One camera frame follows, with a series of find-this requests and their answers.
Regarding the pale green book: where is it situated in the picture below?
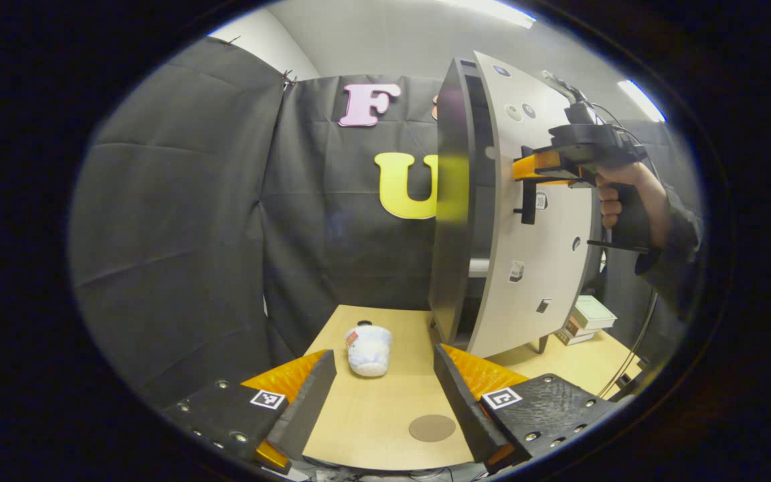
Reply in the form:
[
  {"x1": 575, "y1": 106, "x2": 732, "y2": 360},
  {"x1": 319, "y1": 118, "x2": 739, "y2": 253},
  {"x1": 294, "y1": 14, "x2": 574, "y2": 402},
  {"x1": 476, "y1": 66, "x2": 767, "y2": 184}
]
[{"x1": 572, "y1": 296, "x2": 618, "y2": 330}]

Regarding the round brown coaster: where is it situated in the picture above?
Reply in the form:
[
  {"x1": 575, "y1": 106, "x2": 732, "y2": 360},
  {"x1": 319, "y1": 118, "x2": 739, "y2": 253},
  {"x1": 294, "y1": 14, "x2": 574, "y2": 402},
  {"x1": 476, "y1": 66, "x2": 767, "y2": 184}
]
[{"x1": 408, "y1": 414, "x2": 457, "y2": 443}]

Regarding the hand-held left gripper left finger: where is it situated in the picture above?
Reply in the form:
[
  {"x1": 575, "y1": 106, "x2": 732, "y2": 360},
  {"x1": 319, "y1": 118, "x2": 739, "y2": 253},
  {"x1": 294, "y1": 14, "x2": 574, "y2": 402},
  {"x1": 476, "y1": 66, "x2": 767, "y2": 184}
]
[{"x1": 161, "y1": 348, "x2": 337, "y2": 476}]

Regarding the narrow ceiling light panel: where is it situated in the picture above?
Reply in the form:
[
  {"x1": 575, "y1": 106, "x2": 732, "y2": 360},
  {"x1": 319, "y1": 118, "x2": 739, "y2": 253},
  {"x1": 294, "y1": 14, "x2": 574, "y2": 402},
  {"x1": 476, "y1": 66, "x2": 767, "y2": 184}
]
[{"x1": 616, "y1": 79, "x2": 667, "y2": 123}]

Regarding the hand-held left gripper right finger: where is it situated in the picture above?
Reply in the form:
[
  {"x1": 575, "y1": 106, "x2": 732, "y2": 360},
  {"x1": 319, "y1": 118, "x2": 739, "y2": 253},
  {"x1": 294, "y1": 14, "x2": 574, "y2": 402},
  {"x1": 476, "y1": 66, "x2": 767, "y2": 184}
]
[{"x1": 433, "y1": 343, "x2": 620, "y2": 475}]

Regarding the white plush toy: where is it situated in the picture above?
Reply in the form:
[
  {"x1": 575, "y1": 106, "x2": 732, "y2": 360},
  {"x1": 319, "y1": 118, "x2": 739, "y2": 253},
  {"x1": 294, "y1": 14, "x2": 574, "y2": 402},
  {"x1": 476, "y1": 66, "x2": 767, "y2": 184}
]
[{"x1": 344, "y1": 321, "x2": 394, "y2": 378}]

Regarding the black cabinet door handle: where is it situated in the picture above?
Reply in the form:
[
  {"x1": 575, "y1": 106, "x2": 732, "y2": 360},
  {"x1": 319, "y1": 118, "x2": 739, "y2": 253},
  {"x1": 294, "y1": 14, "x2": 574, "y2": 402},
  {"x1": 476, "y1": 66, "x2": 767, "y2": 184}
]
[{"x1": 514, "y1": 146, "x2": 537, "y2": 225}]

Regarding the black backdrop cloth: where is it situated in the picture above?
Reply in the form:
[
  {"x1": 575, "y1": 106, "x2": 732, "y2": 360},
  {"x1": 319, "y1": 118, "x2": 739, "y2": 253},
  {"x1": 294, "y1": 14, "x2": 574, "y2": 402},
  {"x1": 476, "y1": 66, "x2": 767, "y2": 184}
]
[{"x1": 68, "y1": 37, "x2": 704, "y2": 409}]

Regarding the large ceiling light panel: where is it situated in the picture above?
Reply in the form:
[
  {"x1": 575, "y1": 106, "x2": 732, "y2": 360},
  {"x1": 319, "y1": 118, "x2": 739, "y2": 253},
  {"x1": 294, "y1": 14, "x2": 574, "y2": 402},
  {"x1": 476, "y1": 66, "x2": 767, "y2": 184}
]
[{"x1": 439, "y1": 0, "x2": 537, "y2": 29}]

